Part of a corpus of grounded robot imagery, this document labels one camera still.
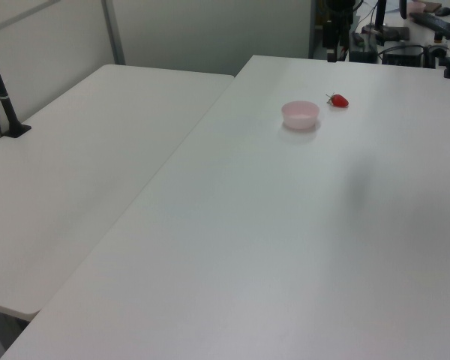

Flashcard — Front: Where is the black camera pole with base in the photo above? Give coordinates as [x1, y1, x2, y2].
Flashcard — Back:
[0, 29, 33, 140]

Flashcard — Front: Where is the dark box with green label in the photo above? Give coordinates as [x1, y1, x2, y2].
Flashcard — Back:
[349, 31, 378, 63]

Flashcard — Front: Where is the pink plastic bowl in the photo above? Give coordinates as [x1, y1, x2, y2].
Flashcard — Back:
[280, 100, 320, 131]

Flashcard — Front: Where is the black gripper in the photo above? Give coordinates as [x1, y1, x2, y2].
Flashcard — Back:
[322, 0, 356, 63]

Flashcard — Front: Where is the red toy strawberry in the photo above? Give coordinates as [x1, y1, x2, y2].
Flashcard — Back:
[325, 92, 350, 109]

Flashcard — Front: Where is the black monitor stand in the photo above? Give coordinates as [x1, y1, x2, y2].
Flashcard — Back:
[361, 0, 392, 38]

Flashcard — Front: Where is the black electronics box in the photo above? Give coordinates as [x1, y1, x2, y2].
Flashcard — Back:
[381, 44, 425, 68]

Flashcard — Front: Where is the black keyboard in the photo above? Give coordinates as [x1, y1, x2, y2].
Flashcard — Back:
[409, 12, 450, 43]

